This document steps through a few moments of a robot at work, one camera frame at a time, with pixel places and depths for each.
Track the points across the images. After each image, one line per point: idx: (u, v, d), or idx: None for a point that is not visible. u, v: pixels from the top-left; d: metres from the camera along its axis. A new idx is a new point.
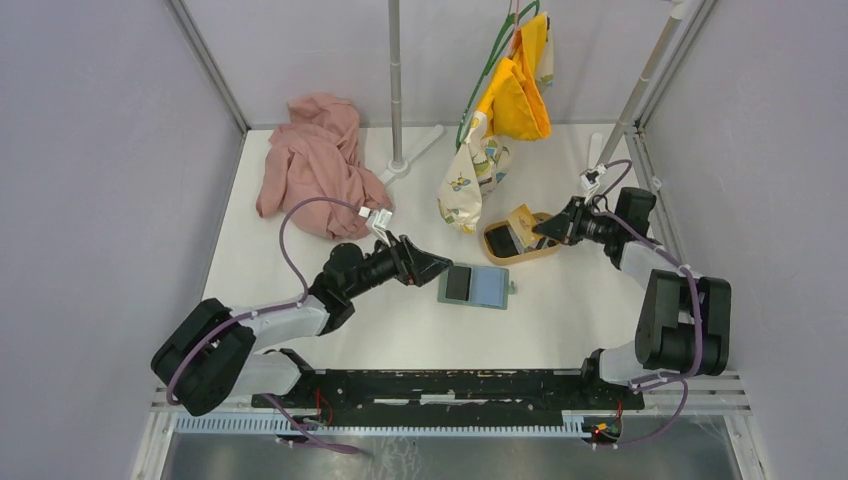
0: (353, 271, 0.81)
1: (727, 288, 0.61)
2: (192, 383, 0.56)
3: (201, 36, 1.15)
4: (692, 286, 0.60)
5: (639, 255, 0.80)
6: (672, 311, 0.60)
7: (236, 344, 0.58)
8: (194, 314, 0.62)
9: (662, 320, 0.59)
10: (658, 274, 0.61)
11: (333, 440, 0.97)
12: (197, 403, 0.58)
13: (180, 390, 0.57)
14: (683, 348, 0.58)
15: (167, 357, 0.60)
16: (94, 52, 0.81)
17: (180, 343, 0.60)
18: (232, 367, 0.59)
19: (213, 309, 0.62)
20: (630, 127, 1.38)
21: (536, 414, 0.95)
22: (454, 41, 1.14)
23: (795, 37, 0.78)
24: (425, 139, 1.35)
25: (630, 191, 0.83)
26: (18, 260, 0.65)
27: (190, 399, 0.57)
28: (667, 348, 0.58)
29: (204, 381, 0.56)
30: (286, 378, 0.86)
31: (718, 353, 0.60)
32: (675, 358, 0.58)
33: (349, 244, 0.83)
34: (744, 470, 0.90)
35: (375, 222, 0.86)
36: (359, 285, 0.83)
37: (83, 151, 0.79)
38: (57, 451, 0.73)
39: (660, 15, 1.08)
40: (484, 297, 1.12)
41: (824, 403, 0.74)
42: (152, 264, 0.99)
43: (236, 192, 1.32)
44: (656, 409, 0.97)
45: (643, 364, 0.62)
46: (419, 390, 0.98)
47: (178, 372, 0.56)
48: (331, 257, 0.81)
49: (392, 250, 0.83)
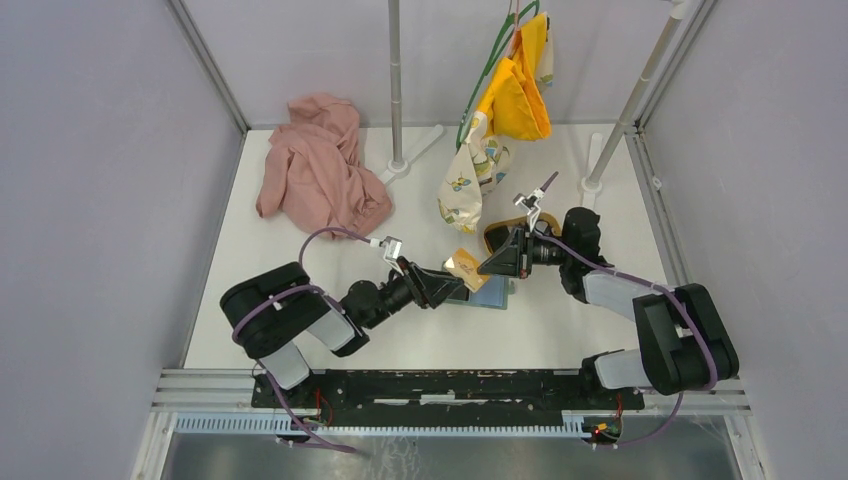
0: (366, 309, 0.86)
1: (702, 290, 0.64)
2: (260, 328, 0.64)
3: (201, 36, 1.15)
4: (675, 302, 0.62)
5: (602, 284, 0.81)
6: (670, 334, 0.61)
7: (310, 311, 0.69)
8: (280, 270, 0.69)
9: (665, 346, 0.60)
10: (642, 304, 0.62)
11: (335, 439, 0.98)
12: (255, 346, 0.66)
13: (244, 330, 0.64)
14: (698, 365, 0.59)
15: (246, 294, 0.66)
16: (94, 52, 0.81)
17: (263, 288, 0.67)
18: (296, 327, 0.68)
19: (295, 272, 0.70)
20: (630, 127, 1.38)
21: (536, 414, 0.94)
22: (454, 40, 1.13)
23: (796, 36, 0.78)
24: (425, 139, 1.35)
25: (579, 227, 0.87)
26: (17, 258, 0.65)
27: (250, 342, 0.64)
28: (685, 373, 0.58)
29: (273, 330, 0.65)
30: (294, 376, 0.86)
31: (727, 355, 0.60)
32: (696, 375, 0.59)
33: (368, 281, 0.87)
34: (744, 470, 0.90)
35: (387, 253, 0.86)
36: (376, 317, 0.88)
37: (83, 150, 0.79)
38: (56, 451, 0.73)
39: (660, 14, 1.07)
40: (484, 297, 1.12)
41: (825, 403, 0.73)
42: (152, 264, 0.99)
43: (236, 192, 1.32)
44: (656, 409, 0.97)
45: (664, 392, 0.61)
46: (419, 390, 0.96)
47: (255, 313, 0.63)
48: (350, 292, 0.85)
49: (406, 276, 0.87)
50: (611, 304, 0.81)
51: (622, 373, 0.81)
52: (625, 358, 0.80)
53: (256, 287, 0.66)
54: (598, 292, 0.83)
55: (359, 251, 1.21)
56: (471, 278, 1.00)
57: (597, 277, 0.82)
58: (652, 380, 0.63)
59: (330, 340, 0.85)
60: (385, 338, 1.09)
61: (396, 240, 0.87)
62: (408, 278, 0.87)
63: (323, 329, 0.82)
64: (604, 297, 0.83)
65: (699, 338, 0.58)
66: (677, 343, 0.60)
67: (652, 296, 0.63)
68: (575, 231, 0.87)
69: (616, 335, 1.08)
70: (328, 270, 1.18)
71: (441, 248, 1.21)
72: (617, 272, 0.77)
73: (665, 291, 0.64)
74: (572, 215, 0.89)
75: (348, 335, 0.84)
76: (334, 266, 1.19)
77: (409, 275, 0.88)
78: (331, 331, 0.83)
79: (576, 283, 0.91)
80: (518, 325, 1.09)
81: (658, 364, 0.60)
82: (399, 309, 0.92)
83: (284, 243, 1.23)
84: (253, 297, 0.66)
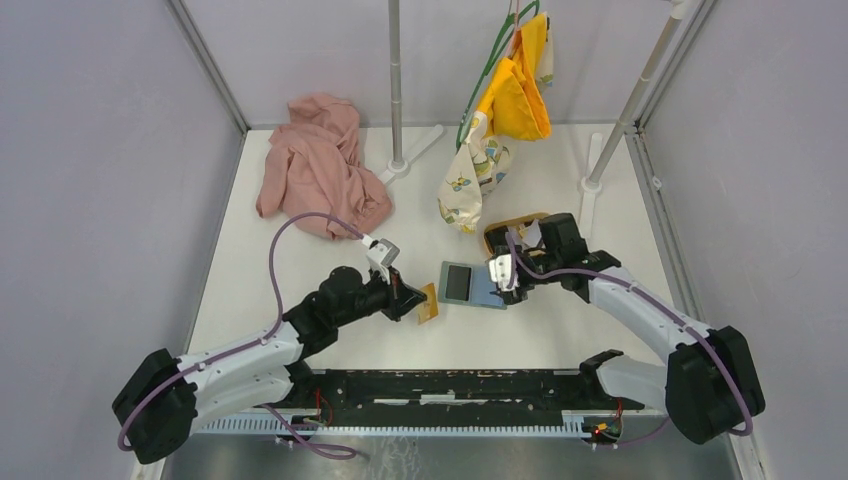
0: (348, 295, 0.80)
1: (737, 335, 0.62)
2: (145, 435, 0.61)
3: (200, 34, 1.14)
4: (713, 355, 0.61)
5: (609, 294, 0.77)
6: (706, 389, 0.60)
7: (176, 405, 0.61)
8: (145, 366, 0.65)
9: (702, 403, 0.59)
10: (681, 363, 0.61)
11: (317, 439, 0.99)
12: (150, 453, 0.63)
13: (133, 440, 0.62)
14: (731, 412, 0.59)
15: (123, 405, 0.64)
16: (94, 51, 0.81)
17: (130, 394, 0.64)
18: (177, 422, 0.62)
19: (160, 362, 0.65)
20: (630, 126, 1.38)
21: (536, 414, 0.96)
22: (455, 40, 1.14)
23: (795, 36, 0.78)
24: (425, 139, 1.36)
25: (557, 223, 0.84)
26: (19, 256, 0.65)
27: (142, 450, 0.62)
28: (718, 423, 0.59)
29: (156, 433, 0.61)
30: (275, 386, 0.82)
31: (754, 400, 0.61)
32: (726, 423, 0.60)
33: (352, 269, 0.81)
34: (744, 470, 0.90)
35: (378, 258, 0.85)
36: (346, 312, 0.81)
37: (84, 149, 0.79)
38: (58, 450, 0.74)
39: (660, 15, 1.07)
40: (484, 297, 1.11)
41: (824, 403, 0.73)
42: (152, 264, 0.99)
43: (236, 191, 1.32)
44: (657, 409, 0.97)
45: (693, 437, 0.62)
46: (419, 390, 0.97)
47: (126, 426, 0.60)
48: (331, 278, 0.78)
49: (390, 285, 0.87)
50: (620, 317, 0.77)
51: (627, 385, 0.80)
52: (632, 375, 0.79)
53: (127, 397, 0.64)
54: (602, 299, 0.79)
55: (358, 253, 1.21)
56: (420, 312, 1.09)
57: (606, 285, 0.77)
58: (681, 427, 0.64)
59: (284, 362, 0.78)
60: (379, 337, 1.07)
61: (385, 244, 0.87)
62: (390, 287, 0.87)
63: (259, 369, 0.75)
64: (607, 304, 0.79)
65: (737, 396, 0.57)
66: (712, 398, 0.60)
67: (690, 352, 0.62)
68: (555, 233, 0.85)
69: (614, 332, 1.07)
70: (325, 271, 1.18)
71: (442, 247, 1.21)
72: (631, 286, 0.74)
73: (702, 342, 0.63)
74: (551, 217, 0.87)
75: (294, 352, 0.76)
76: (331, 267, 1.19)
77: (394, 284, 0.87)
78: (272, 364, 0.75)
79: (576, 279, 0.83)
80: (518, 325, 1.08)
81: (692, 416, 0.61)
82: (366, 314, 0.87)
83: (283, 243, 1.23)
84: (131, 404, 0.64)
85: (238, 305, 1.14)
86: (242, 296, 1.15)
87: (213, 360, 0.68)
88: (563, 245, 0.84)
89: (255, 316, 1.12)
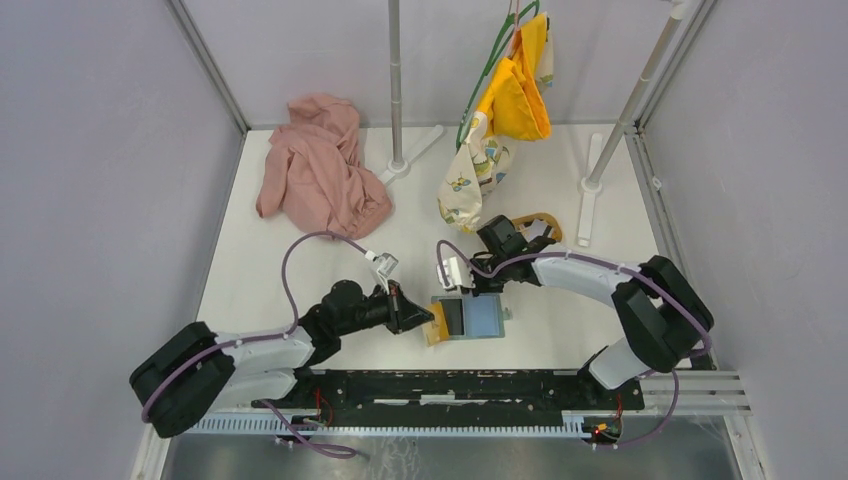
0: (349, 309, 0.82)
1: (665, 262, 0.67)
2: (170, 403, 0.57)
3: (200, 34, 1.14)
4: (648, 283, 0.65)
5: (550, 270, 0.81)
6: (656, 320, 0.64)
7: (213, 372, 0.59)
8: (181, 336, 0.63)
9: (657, 332, 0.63)
10: (625, 299, 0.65)
11: (326, 439, 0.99)
12: (167, 427, 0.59)
13: (155, 410, 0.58)
14: (684, 331, 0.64)
15: (149, 375, 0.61)
16: (94, 55, 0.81)
17: (162, 363, 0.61)
18: (208, 392, 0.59)
19: (197, 333, 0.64)
20: (630, 127, 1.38)
21: (536, 414, 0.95)
22: (455, 41, 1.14)
23: (795, 36, 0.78)
24: (425, 139, 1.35)
25: (487, 226, 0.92)
26: (19, 256, 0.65)
27: (160, 422, 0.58)
28: (675, 346, 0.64)
29: (187, 400, 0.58)
30: (280, 382, 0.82)
31: (703, 316, 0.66)
32: (686, 343, 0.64)
33: (351, 282, 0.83)
34: (744, 471, 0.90)
35: (379, 268, 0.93)
36: (348, 326, 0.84)
37: (84, 151, 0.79)
38: (58, 450, 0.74)
39: (661, 14, 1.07)
40: (479, 329, 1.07)
41: (824, 403, 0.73)
42: (152, 264, 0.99)
43: (236, 191, 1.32)
44: (656, 409, 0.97)
45: (656, 366, 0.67)
46: (419, 390, 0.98)
47: (156, 390, 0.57)
48: (332, 293, 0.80)
49: (391, 296, 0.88)
50: (570, 285, 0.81)
51: (618, 373, 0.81)
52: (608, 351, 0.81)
53: (155, 365, 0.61)
54: (551, 276, 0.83)
55: (354, 258, 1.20)
56: (429, 334, 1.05)
57: (547, 261, 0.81)
58: (645, 360, 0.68)
59: (292, 364, 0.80)
60: (376, 336, 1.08)
61: (391, 257, 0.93)
62: (390, 299, 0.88)
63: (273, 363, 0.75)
64: (559, 281, 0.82)
65: (683, 313, 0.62)
66: (664, 325, 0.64)
67: (629, 286, 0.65)
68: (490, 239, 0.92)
69: (613, 333, 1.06)
70: (324, 271, 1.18)
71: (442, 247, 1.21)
72: (568, 254, 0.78)
73: (636, 274, 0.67)
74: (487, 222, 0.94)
75: (306, 355, 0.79)
76: (329, 268, 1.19)
77: (394, 296, 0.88)
78: (285, 360, 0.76)
79: (523, 268, 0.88)
80: (518, 327, 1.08)
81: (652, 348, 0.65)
82: (368, 327, 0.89)
83: (284, 243, 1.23)
84: (159, 374, 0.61)
85: (237, 306, 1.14)
86: (242, 296, 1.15)
87: (248, 340, 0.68)
88: (504, 242, 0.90)
89: (255, 317, 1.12)
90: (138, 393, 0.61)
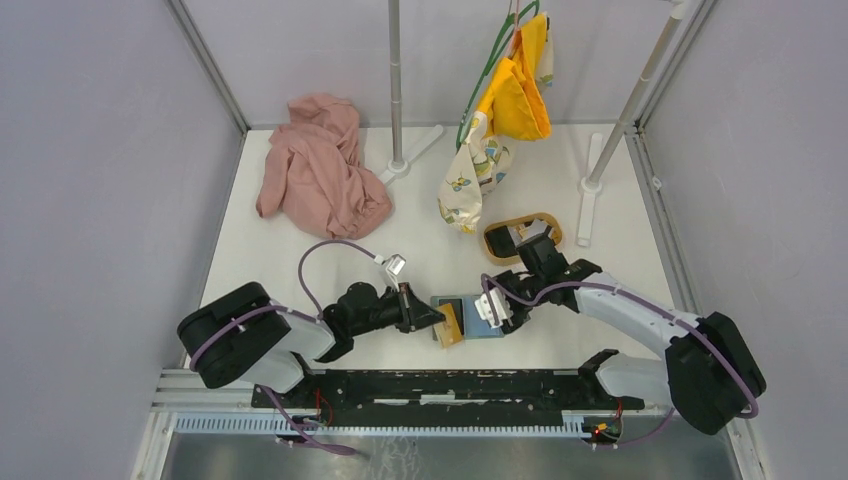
0: (364, 309, 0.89)
1: (724, 320, 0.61)
2: (224, 356, 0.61)
3: (200, 34, 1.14)
4: (703, 341, 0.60)
5: (597, 302, 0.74)
6: (708, 380, 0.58)
7: (272, 333, 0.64)
8: (238, 292, 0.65)
9: (707, 391, 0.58)
10: (677, 357, 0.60)
11: (331, 439, 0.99)
12: (213, 376, 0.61)
13: (205, 359, 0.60)
14: (734, 395, 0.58)
15: (200, 322, 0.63)
16: (94, 54, 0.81)
17: (216, 313, 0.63)
18: (260, 350, 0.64)
19: (254, 292, 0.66)
20: (630, 127, 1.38)
21: (536, 414, 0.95)
22: (455, 41, 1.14)
23: (795, 36, 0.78)
24: (425, 139, 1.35)
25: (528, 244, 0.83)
26: (18, 256, 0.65)
27: (209, 371, 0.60)
28: (725, 409, 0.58)
29: (240, 354, 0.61)
30: (289, 375, 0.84)
31: (755, 382, 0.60)
32: (736, 406, 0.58)
33: (367, 284, 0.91)
34: (744, 470, 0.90)
35: (389, 267, 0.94)
36: (361, 326, 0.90)
37: (83, 151, 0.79)
38: (57, 451, 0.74)
39: (661, 14, 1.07)
40: (479, 329, 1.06)
41: (824, 403, 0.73)
42: (152, 264, 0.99)
43: (236, 191, 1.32)
44: (657, 410, 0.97)
45: (699, 425, 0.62)
46: (419, 390, 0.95)
47: (213, 341, 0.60)
48: (348, 293, 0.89)
49: (401, 295, 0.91)
50: (611, 320, 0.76)
51: (628, 384, 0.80)
52: (629, 372, 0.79)
53: (211, 315, 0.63)
54: (592, 306, 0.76)
55: (354, 257, 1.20)
56: (442, 336, 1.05)
57: (592, 292, 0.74)
58: (687, 415, 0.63)
59: (313, 348, 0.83)
60: (378, 336, 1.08)
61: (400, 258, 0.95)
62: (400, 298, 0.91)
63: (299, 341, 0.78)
64: (599, 311, 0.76)
65: (734, 376, 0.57)
66: (714, 387, 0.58)
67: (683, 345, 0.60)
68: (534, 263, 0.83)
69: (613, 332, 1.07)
70: (325, 269, 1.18)
71: (442, 246, 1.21)
72: (617, 290, 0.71)
73: (690, 330, 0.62)
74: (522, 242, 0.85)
75: (326, 344, 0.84)
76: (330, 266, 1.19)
77: (404, 294, 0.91)
78: (310, 341, 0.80)
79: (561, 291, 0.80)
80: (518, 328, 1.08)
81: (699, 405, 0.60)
82: (380, 327, 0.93)
83: (284, 243, 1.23)
84: (212, 323, 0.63)
85: None
86: None
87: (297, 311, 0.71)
88: (543, 263, 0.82)
89: None
90: (184, 341, 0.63)
